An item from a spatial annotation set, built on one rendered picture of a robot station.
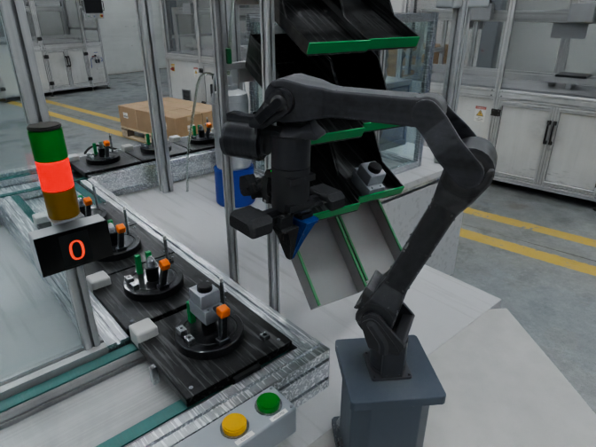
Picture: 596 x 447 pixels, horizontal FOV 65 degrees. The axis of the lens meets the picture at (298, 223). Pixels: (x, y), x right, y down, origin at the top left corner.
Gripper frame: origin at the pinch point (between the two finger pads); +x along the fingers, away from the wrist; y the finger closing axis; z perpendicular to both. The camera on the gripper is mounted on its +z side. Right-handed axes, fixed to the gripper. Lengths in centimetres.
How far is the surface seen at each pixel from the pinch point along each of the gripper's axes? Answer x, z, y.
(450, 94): 5, 72, -159
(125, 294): 29, 45, 12
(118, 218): 30, 89, -4
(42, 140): -13.6, 29.6, 25.4
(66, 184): -5.9, 29.3, 23.5
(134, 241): 28, 67, 0
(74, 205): -2.0, 29.5, 22.8
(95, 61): 85, 954, -295
